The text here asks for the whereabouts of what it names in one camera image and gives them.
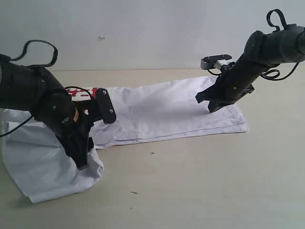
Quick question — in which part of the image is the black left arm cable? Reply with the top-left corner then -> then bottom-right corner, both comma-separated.
0,40 -> 96,138

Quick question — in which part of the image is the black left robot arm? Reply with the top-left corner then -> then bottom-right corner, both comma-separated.
0,55 -> 93,170

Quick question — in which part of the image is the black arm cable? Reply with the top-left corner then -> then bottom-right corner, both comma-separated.
0,40 -> 96,138
206,9 -> 300,81

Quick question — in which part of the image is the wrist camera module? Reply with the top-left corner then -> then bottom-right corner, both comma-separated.
200,54 -> 232,70
95,88 -> 117,124

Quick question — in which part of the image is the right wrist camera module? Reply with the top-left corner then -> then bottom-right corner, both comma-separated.
200,54 -> 232,70

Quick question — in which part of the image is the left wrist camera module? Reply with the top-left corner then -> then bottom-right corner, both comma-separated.
95,88 -> 117,124

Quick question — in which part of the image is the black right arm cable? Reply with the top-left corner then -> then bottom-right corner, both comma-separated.
206,9 -> 300,81

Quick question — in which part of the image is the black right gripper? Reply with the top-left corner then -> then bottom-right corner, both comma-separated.
195,55 -> 266,113

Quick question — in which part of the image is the white t-shirt red lettering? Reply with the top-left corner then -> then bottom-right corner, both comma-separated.
2,76 -> 248,203

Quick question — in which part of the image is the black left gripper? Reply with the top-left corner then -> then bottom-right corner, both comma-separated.
45,90 -> 100,170

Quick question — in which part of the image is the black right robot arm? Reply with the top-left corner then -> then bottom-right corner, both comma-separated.
195,25 -> 305,113

